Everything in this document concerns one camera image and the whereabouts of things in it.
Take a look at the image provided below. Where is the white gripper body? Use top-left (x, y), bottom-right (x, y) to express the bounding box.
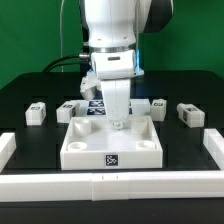
top-left (91, 50), bottom-right (136, 121)

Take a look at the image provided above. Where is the white square tabletop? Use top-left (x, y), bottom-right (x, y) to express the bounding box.
top-left (60, 116), bottom-right (163, 170)

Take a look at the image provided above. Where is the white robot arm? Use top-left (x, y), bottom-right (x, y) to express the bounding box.
top-left (80, 0), bottom-right (174, 129)

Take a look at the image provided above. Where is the white marker base plate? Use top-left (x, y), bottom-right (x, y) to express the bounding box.
top-left (78, 99), bottom-right (150, 116)

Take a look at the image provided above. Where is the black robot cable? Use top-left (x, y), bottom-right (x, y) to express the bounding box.
top-left (42, 54), bottom-right (92, 73)

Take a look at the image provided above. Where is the white U-shaped fence wall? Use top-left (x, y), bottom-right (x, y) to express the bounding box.
top-left (0, 133), bottom-right (224, 202)

